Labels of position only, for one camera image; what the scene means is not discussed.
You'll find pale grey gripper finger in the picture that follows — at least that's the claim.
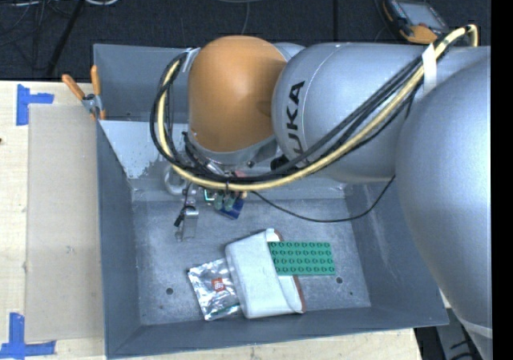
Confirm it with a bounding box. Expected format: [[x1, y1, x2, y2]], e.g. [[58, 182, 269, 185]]
[[163, 164, 185, 196], [174, 198, 200, 242]]

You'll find grey metal bin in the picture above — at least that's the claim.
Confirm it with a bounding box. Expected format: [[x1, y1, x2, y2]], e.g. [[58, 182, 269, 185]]
[[92, 43, 450, 360]]

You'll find silver foil packet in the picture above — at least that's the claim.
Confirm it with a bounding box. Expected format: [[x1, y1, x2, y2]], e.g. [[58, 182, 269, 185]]
[[186, 257, 242, 322]]

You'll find white pouch with brown trim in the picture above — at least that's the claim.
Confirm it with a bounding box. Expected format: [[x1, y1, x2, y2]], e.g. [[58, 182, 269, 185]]
[[224, 228, 308, 320]]

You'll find pale wood board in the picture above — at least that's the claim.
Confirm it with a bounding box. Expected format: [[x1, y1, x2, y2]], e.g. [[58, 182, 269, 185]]
[[24, 104, 107, 343]]

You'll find dark green flat block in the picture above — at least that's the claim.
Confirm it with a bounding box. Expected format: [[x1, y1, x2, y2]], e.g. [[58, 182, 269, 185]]
[[267, 241, 337, 277]]

